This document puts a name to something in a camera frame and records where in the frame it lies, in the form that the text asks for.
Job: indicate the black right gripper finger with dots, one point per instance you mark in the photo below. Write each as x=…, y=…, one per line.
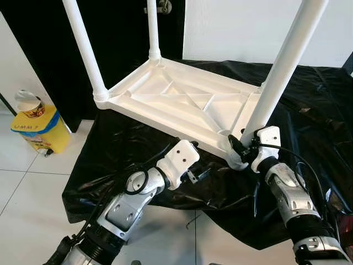
x=236, y=144

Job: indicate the white plastic table top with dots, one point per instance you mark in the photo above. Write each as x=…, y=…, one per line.
x=176, y=99

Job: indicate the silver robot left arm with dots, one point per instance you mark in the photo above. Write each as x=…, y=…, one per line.
x=124, y=212

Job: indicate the black plastic table cover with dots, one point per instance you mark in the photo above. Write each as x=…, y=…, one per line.
x=320, y=143

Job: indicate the yellow blue cardboard box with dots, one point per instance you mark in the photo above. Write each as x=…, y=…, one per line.
x=41, y=130

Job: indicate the black door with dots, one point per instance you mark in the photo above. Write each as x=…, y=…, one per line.
x=121, y=33

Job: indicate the instant noodle cup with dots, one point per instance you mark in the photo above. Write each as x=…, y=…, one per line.
x=28, y=104

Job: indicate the thin black rod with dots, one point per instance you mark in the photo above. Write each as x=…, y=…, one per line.
x=6, y=105

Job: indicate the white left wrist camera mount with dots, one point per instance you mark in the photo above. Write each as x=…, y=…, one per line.
x=179, y=160

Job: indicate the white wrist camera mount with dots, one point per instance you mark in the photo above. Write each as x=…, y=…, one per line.
x=267, y=138
x=179, y=160

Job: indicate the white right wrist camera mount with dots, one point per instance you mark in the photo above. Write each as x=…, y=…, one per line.
x=267, y=138

